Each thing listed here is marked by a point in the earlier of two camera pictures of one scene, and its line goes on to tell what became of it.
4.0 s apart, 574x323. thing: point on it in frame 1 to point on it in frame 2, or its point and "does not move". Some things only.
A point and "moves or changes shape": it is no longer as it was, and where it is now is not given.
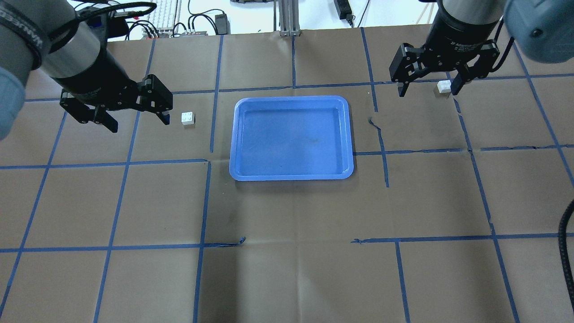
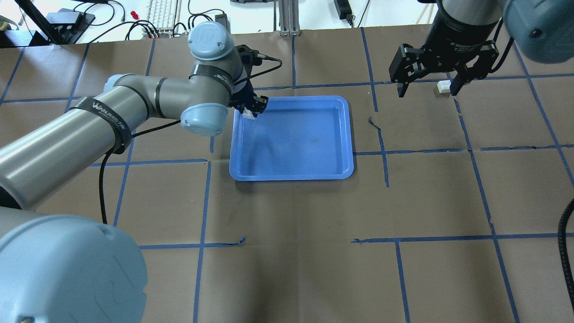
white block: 187,118 moves or changes shape
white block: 444,86 does not move
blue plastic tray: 291,138 does not move
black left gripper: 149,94 to 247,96
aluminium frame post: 289,18 does not move
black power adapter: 344,10 does not move
